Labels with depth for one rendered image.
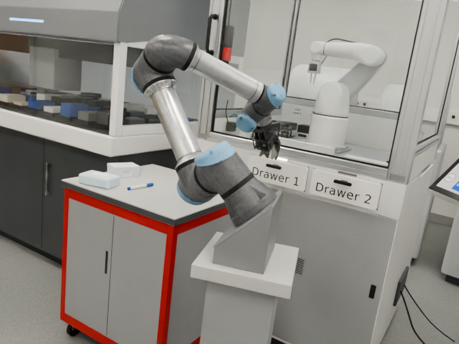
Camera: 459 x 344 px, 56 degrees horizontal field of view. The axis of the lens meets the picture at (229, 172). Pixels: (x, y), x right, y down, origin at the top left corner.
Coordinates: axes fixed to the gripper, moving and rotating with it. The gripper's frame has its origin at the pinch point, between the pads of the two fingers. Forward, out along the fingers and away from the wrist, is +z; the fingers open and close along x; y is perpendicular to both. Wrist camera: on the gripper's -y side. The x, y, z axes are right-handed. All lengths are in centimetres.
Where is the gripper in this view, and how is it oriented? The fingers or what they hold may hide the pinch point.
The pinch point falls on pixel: (272, 155)
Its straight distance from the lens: 187.4
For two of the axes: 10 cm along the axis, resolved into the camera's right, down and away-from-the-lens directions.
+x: 8.4, 2.2, -4.9
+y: -5.0, 6.6, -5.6
